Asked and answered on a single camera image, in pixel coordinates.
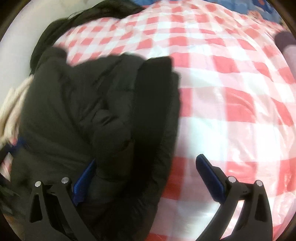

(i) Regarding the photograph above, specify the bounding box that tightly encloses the beige puffer jacket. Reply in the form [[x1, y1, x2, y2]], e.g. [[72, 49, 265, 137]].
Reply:
[[1, 75, 34, 147]]

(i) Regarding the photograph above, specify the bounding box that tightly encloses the blue whale curtain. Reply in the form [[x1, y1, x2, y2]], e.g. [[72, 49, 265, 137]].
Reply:
[[131, 0, 283, 24]]

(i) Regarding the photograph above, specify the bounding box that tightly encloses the black puffer jacket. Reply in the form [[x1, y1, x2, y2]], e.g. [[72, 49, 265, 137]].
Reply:
[[11, 47, 180, 240]]

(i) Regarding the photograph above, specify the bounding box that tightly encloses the red white checkered bedsheet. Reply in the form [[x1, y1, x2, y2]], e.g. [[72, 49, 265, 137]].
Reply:
[[56, 1, 295, 240]]

